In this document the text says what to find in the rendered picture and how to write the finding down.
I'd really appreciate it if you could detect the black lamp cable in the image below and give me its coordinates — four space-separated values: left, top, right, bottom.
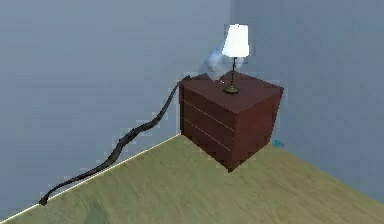
38 75 192 207

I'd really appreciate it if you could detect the white shade table lamp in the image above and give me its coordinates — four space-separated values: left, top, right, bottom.
221 23 251 95

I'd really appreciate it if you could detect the dark red chest of drawers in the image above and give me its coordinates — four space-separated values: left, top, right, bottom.
178 70 285 174

